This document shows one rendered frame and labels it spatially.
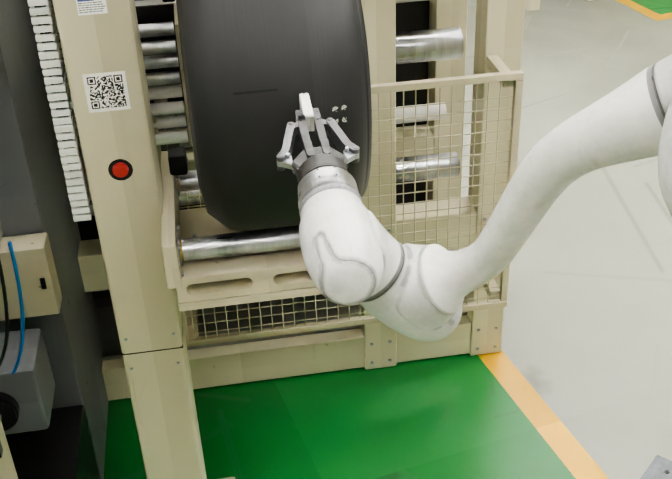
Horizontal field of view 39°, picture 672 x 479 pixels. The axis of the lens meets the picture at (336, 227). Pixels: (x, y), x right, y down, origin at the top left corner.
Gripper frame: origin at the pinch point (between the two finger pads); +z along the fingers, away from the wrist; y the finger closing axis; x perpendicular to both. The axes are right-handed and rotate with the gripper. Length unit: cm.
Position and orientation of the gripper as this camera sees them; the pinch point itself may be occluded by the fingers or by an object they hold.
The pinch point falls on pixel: (306, 112)
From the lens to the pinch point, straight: 154.7
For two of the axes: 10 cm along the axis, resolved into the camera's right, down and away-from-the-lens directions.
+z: -1.6, -6.4, 7.6
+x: 0.1, 7.6, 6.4
